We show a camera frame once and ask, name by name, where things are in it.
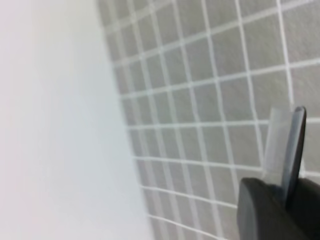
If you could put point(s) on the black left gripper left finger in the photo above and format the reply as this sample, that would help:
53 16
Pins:
260 216

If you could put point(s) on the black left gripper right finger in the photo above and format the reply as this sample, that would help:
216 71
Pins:
304 208

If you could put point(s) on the grey grid tablecloth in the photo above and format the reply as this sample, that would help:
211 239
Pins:
197 80

